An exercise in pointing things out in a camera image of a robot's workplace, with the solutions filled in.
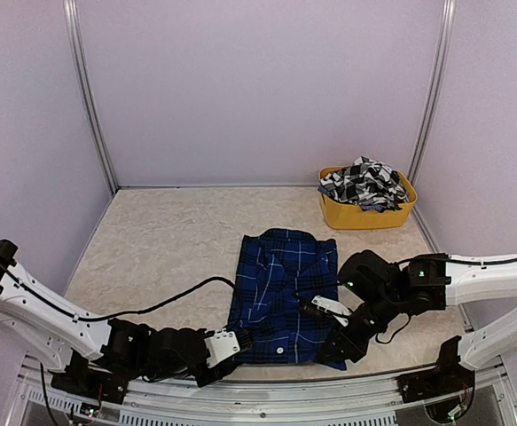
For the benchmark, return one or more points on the blue plaid long sleeve shirt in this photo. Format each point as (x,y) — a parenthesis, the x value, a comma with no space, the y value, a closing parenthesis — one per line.
(277,270)

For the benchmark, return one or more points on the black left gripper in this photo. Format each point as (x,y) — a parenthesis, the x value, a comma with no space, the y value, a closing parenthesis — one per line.
(223,369)

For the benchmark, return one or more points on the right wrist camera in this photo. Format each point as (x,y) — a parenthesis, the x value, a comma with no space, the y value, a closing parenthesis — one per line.
(324,312)

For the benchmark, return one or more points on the aluminium frame post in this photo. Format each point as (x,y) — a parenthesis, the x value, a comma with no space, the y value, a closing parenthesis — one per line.
(434,89)
(70,8)

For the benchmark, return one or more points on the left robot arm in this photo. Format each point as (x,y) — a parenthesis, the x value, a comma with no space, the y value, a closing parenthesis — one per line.
(66,338)

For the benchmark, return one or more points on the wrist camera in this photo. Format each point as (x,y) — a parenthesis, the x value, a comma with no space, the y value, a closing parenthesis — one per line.
(324,312)
(223,344)

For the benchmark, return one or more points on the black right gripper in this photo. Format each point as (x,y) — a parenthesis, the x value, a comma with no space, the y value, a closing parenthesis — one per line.
(351,348)

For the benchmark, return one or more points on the black white plaid shirt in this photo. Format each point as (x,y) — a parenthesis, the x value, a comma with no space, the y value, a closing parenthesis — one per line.
(368,184)

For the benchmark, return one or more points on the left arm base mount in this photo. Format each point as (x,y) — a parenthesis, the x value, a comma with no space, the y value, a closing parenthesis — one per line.
(91,386)

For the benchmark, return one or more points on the left aluminium frame post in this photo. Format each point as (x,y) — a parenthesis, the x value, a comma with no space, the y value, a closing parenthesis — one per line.
(70,8)

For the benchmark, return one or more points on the right aluminium frame post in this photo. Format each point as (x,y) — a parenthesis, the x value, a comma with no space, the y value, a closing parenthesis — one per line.
(434,89)

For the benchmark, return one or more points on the yellow plastic basket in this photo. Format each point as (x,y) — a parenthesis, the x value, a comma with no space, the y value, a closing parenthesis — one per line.
(350,217)

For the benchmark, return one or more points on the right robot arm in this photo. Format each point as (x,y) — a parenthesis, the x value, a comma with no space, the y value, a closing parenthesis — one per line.
(429,282)

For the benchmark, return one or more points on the front aluminium rail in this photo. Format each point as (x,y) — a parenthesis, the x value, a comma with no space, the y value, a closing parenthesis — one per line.
(362,400)

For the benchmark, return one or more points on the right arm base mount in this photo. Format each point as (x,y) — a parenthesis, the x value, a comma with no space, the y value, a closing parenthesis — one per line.
(445,377)

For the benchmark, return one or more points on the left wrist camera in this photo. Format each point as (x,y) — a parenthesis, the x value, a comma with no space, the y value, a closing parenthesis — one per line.
(223,344)

